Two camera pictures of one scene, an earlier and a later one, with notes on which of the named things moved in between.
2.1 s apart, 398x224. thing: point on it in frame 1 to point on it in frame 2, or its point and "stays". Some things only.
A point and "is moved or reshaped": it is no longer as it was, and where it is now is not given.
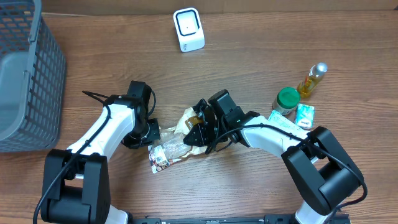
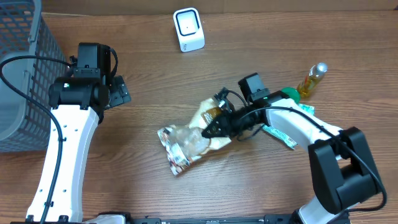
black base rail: [336, 219] stays
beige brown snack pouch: [171, 145] is moved or reshaped
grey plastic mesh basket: [32, 71] stays
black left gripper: [152, 131] to [121, 92]
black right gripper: [201, 129] to [228, 129]
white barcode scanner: [189, 30] stays
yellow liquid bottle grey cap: [310, 82] stays
